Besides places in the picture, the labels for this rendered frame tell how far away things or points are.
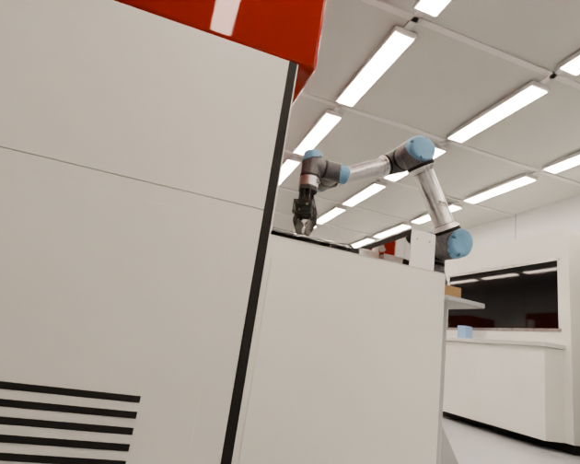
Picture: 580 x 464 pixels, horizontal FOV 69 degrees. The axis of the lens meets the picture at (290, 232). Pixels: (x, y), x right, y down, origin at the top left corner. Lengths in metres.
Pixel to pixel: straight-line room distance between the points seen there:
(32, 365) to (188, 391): 0.28
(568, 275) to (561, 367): 0.84
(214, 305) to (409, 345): 0.64
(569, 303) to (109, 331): 4.24
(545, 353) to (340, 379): 3.44
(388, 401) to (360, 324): 0.22
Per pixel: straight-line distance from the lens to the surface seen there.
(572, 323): 4.65
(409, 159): 1.84
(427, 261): 1.45
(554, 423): 4.57
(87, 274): 0.90
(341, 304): 1.20
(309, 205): 1.53
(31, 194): 0.95
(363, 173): 1.85
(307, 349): 1.17
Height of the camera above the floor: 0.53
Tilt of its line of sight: 15 degrees up
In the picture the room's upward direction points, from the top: 9 degrees clockwise
